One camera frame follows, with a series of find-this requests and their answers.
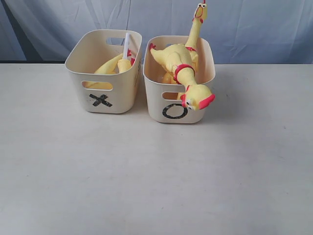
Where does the whole yellow rubber chicken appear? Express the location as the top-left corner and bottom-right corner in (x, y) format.
(161, 0), (207, 100)

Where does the white plastic squeaker tube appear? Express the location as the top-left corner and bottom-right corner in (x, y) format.
(122, 32), (130, 60)

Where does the blue backdrop curtain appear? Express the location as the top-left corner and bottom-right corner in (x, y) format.
(0, 0), (313, 64)

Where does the detached rubber chicken head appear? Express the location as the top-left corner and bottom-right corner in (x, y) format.
(117, 58), (135, 73)

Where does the headless rubber chicken body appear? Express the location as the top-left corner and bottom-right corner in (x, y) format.
(83, 49), (132, 90)

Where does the cream bin marked X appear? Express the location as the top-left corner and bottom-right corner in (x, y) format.
(65, 29), (142, 114)

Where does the cream bin marked O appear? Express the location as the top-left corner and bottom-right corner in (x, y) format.
(143, 38), (216, 124)

